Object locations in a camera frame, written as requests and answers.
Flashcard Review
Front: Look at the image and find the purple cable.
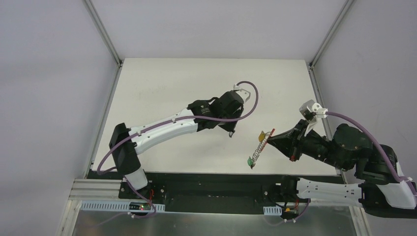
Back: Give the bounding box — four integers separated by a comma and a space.
263, 111, 417, 227
96, 81, 260, 219

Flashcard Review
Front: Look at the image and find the left aluminium frame rail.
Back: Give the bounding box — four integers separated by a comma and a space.
83, 0, 123, 68

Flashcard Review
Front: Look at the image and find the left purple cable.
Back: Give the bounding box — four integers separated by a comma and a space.
96, 81, 260, 219

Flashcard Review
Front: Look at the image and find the right aluminium frame rail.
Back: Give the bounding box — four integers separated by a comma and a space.
309, 0, 356, 69

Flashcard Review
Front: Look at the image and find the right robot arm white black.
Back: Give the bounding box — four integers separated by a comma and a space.
267, 119, 417, 219

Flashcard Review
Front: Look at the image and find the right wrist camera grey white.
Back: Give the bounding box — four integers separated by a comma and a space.
299, 100, 328, 137

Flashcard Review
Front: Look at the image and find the aluminium frame rail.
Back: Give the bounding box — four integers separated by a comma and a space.
309, 0, 356, 69
83, 0, 123, 68

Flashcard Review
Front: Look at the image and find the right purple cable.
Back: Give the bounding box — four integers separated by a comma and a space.
263, 111, 417, 227

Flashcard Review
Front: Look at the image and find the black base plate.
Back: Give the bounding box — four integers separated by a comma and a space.
85, 171, 345, 216

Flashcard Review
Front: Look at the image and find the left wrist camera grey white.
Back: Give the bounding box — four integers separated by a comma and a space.
233, 84, 251, 104

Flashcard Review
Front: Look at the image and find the left white cable duct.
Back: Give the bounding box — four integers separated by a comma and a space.
80, 200, 165, 213

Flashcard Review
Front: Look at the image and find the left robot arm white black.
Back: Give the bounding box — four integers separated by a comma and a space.
109, 89, 250, 199

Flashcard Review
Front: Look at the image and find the front aluminium extrusion rail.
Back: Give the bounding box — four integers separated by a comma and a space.
69, 179, 121, 200

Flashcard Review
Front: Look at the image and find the keyring chain with coloured tags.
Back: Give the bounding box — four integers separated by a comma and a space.
247, 128, 276, 170

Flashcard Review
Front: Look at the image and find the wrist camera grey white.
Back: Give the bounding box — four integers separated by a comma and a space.
299, 100, 328, 137
233, 84, 251, 104

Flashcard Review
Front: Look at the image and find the white cable duct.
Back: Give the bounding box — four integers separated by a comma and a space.
263, 206, 282, 216
80, 200, 165, 213

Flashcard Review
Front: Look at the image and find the right white cable duct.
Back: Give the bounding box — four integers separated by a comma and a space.
263, 206, 282, 216

